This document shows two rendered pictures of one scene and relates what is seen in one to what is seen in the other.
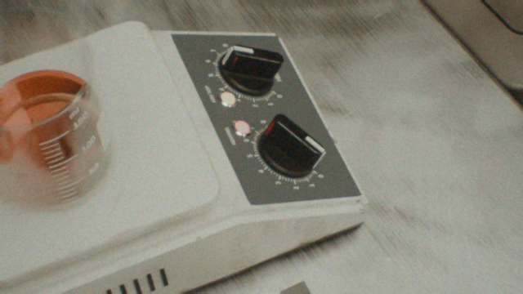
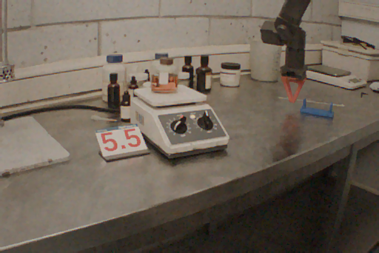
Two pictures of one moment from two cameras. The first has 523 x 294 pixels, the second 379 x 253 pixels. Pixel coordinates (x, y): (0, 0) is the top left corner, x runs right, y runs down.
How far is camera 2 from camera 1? 78 cm
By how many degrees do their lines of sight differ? 69
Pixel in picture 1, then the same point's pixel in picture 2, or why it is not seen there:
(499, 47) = not seen: outside the picture
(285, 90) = (204, 132)
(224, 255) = (149, 126)
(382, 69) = (229, 163)
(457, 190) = (183, 172)
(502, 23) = not seen: outside the picture
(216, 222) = (152, 112)
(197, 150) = (166, 100)
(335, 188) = (171, 137)
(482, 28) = not seen: outside the picture
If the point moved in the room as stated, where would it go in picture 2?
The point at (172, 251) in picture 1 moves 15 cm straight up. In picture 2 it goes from (144, 110) to (146, 35)
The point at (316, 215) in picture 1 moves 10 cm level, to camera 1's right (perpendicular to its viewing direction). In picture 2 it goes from (161, 133) to (166, 154)
